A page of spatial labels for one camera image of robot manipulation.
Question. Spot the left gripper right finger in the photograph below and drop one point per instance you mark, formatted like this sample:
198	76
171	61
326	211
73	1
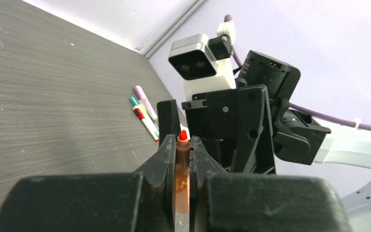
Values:
237	202

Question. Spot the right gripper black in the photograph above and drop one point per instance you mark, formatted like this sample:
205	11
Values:
234	125

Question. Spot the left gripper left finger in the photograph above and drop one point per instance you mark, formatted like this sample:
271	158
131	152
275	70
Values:
139	201

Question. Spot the orange highlighter pen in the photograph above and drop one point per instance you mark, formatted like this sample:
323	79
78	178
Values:
182	191

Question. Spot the white red marker pen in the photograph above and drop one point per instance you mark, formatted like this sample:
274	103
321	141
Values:
150	129

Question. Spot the pink highlighter pen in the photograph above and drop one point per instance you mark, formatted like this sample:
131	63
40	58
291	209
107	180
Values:
142	96

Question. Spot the white pen teal end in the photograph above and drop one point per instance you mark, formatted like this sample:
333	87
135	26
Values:
148	120

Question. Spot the white pen green end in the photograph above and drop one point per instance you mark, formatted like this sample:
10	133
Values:
148	114

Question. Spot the teal pen cap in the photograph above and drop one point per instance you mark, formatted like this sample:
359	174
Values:
133	101

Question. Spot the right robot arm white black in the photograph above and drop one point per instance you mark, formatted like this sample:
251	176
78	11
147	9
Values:
307	137

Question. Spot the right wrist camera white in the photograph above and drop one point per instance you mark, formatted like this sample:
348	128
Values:
205	63

